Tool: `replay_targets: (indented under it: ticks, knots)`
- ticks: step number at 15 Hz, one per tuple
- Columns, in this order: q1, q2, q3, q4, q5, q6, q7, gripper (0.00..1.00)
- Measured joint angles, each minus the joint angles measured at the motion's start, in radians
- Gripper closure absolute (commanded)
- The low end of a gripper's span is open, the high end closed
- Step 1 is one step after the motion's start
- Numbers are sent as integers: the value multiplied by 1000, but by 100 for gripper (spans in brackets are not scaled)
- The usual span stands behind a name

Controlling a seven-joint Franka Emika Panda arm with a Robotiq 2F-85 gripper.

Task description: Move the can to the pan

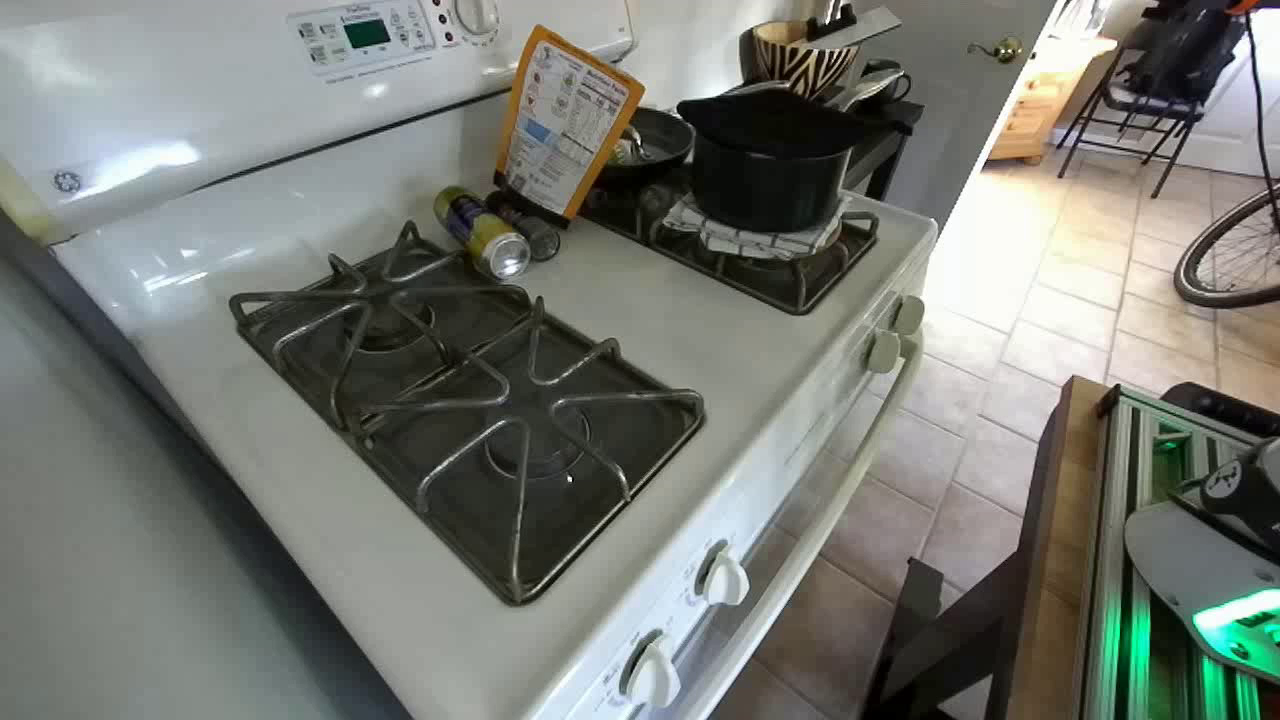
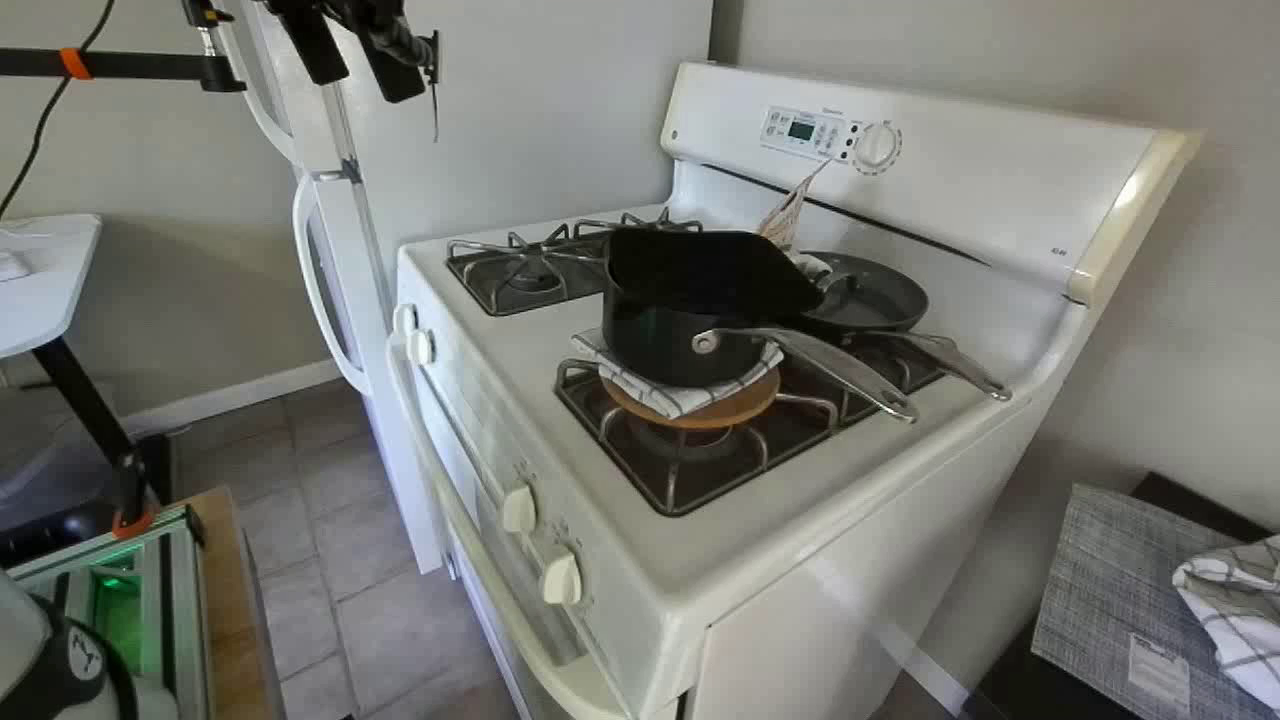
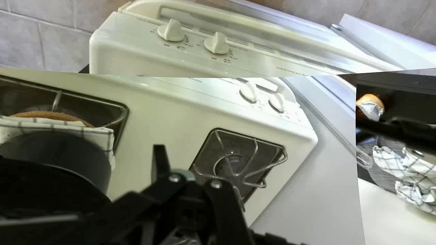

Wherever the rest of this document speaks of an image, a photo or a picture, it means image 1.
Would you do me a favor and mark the black frying pan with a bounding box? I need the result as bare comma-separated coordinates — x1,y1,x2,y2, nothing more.
605,103,699,191

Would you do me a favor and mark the white gas stove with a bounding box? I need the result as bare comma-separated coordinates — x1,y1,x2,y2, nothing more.
0,0,944,720

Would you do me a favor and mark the white checked dish cloth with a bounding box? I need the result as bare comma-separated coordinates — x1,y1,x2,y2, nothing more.
652,184,855,264

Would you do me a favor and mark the black burner grate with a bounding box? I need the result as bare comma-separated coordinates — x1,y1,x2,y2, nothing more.
585,173,883,320
224,216,712,614

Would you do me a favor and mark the black cooking pot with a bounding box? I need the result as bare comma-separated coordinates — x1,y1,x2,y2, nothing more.
672,61,920,233

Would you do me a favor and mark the white stove knob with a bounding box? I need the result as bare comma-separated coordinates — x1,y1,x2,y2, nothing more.
618,628,688,717
693,535,754,614
883,293,928,336
855,328,907,376

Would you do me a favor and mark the orange snack pouch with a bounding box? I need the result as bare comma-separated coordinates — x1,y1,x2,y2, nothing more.
492,21,647,224

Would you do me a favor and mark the utensil holder with utensils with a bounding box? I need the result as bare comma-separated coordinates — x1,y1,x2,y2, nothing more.
740,18,863,103

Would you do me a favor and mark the white stove timer dial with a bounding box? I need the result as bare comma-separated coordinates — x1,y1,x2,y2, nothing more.
454,0,505,40

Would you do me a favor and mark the grey door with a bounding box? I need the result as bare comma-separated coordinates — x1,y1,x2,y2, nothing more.
874,0,1065,224

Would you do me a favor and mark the grey utensil in bowl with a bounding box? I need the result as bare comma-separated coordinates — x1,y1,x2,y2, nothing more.
805,0,904,55

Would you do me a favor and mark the black metal stand leg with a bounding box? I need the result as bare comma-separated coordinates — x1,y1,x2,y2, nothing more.
855,554,1033,720

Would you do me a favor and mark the wooden base board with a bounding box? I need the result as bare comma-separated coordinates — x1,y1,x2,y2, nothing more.
1003,376,1120,720

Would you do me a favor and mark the light wooden box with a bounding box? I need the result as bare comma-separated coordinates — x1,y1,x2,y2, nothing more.
983,32,1120,173

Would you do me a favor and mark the black folding chair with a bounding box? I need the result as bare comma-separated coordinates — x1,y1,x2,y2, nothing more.
1055,0,1257,205

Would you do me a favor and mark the bicycle wheel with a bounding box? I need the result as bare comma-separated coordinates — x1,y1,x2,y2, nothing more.
1172,184,1280,314

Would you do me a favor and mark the black flat device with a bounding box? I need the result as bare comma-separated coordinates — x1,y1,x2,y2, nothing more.
1157,382,1280,446

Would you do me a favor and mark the dark bag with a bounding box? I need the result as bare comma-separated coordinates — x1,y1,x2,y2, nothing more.
1131,0,1253,114

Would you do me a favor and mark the white oven door handle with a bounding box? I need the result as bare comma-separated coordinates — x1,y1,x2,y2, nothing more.
663,334,928,720

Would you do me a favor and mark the brass door handle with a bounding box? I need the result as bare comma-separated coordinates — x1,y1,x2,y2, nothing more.
967,35,1033,69

